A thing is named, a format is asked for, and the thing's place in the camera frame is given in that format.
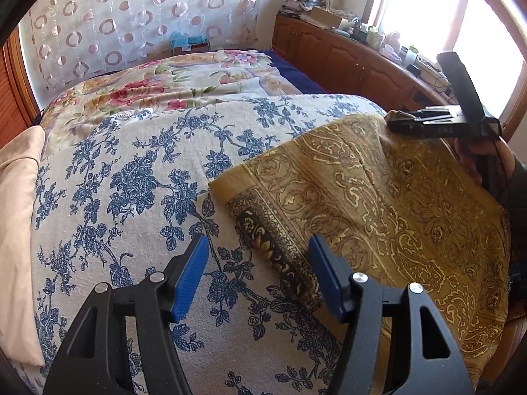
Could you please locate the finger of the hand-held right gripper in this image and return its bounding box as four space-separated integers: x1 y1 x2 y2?
385 106 456 140

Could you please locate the person's right forearm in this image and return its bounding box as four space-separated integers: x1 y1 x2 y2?
492 148 527 215

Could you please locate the beige cloth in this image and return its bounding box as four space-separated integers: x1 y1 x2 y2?
0 125 47 367

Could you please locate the navy blue blanket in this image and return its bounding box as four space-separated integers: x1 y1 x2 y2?
261 49 330 96

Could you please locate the circle patterned sheer curtain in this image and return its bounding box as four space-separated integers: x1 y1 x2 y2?
18 0 276 93

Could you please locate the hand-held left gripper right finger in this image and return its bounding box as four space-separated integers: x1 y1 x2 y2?
308 234 476 395

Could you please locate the wooden cabinet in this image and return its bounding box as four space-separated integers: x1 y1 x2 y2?
272 13 454 113

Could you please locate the pink floral blanket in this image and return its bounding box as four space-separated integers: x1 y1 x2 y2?
39 48 305 141

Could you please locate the white container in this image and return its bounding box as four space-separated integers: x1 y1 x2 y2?
366 27 387 49

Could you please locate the gold patterned cloth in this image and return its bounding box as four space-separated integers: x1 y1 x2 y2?
208 113 513 379

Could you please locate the cardboard box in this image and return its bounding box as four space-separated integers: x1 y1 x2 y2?
307 6 350 30

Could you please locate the blue floral white bedspread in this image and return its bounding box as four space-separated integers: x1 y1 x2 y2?
12 92 388 395

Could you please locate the blue box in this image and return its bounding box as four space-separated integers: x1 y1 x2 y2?
170 31 211 55

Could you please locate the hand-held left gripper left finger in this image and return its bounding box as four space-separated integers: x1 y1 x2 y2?
43 234 210 395

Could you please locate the person's right hand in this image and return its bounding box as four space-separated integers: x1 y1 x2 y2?
454 137 515 186

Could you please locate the window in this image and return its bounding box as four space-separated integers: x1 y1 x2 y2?
364 0 527 132

